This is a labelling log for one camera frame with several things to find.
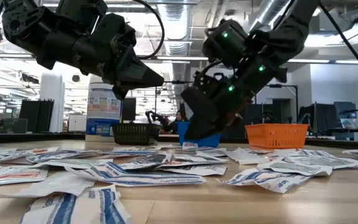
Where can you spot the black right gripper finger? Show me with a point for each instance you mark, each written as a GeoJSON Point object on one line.
{"type": "Point", "coordinates": [237, 112]}
{"type": "Point", "coordinates": [204, 115]}

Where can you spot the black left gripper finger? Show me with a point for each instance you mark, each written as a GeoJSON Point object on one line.
{"type": "Point", "coordinates": [121, 92]}
{"type": "Point", "coordinates": [135, 71]}

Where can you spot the blue plastic basket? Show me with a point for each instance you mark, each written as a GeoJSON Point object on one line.
{"type": "Point", "coordinates": [210, 141]}

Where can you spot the blue striped fabric bandage packet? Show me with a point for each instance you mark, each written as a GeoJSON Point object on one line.
{"type": "Point", "coordinates": [73, 208]}
{"type": "Point", "coordinates": [126, 153]}
{"type": "Point", "coordinates": [266, 180]}
{"type": "Point", "coordinates": [211, 152]}
{"type": "Point", "coordinates": [129, 179]}

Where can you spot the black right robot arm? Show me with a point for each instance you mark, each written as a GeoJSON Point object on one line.
{"type": "Point", "coordinates": [294, 34]}

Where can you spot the black background robot arm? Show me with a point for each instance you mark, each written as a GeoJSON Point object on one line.
{"type": "Point", "coordinates": [150, 115]}

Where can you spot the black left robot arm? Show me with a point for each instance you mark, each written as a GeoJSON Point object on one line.
{"type": "Point", "coordinates": [26, 28]}

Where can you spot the black background monitor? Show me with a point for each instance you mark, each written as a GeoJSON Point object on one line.
{"type": "Point", "coordinates": [128, 109]}

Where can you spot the person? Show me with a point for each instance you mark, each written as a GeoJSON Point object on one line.
{"type": "Point", "coordinates": [180, 116]}

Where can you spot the white wipes canister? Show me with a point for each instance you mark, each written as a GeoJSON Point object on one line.
{"type": "Point", "coordinates": [102, 115]}

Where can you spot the black plastic basket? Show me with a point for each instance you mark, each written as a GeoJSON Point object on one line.
{"type": "Point", "coordinates": [135, 133]}

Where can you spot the orange plastic basket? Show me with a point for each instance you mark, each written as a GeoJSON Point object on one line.
{"type": "Point", "coordinates": [277, 137]}

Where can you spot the long ceiling light bar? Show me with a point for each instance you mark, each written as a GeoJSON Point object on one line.
{"type": "Point", "coordinates": [182, 58]}

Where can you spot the white cabinet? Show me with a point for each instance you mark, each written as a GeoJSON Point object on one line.
{"type": "Point", "coordinates": [77, 123]}

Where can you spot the white building column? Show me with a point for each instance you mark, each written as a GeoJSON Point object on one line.
{"type": "Point", "coordinates": [53, 105]}

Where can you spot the dark partition panel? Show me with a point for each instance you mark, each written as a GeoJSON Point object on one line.
{"type": "Point", "coordinates": [319, 118]}

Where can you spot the black partition panels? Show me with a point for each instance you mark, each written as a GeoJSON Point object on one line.
{"type": "Point", "coordinates": [36, 116]}

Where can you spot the grey storage bin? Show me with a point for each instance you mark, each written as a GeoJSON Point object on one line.
{"type": "Point", "coordinates": [14, 126]}

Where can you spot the grey screen on stand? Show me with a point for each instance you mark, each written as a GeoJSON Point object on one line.
{"type": "Point", "coordinates": [345, 112]}

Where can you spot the plain white bandage packet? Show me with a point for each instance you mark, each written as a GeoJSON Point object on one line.
{"type": "Point", "coordinates": [48, 186]}

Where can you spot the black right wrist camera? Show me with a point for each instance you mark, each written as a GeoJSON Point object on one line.
{"type": "Point", "coordinates": [208, 82]}

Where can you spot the black station frame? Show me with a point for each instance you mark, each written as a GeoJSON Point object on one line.
{"type": "Point", "coordinates": [296, 102]}
{"type": "Point", "coordinates": [155, 105]}

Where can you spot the dark partition wall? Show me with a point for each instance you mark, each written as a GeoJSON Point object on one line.
{"type": "Point", "coordinates": [278, 113]}

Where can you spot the silver air duct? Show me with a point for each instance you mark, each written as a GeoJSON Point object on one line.
{"type": "Point", "coordinates": [267, 12]}
{"type": "Point", "coordinates": [174, 21]}

